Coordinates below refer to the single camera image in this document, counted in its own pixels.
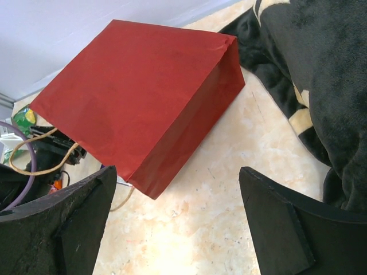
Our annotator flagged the red brown paper bag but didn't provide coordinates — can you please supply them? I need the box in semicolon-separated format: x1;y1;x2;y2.
30;19;245;199

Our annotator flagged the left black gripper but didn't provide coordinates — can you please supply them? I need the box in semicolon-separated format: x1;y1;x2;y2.
29;125;87;165

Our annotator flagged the orange candy bag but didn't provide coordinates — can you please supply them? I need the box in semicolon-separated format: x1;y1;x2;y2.
49;179;63;194

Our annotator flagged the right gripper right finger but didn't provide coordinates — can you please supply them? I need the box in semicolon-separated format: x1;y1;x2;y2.
239;167;366;274

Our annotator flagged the black floral pillow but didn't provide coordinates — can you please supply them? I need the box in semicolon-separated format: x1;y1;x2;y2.
221;1;366;214

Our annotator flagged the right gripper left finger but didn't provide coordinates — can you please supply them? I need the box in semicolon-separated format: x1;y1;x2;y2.
1;166;117;274

